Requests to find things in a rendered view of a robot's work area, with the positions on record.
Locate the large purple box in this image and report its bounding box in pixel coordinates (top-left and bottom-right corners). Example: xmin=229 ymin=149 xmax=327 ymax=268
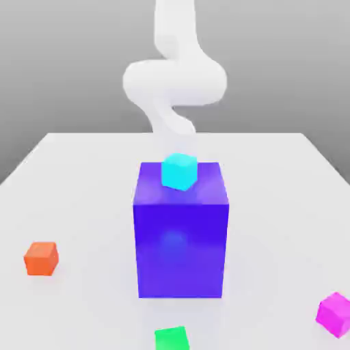
xmin=132 ymin=161 xmax=230 ymax=299

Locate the small orange cube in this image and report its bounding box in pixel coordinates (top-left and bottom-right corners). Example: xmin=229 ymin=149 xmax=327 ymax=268
xmin=23 ymin=241 xmax=60 ymax=277

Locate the small green cube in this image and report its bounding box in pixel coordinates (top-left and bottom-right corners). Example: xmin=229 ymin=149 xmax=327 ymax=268
xmin=154 ymin=325 xmax=190 ymax=350

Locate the small cyan cube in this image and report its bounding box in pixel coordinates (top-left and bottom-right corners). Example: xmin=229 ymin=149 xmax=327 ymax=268
xmin=161 ymin=152 xmax=198 ymax=192

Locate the small magenta cube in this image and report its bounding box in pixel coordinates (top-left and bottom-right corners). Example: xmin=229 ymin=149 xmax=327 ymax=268
xmin=315 ymin=291 xmax=350 ymax=339

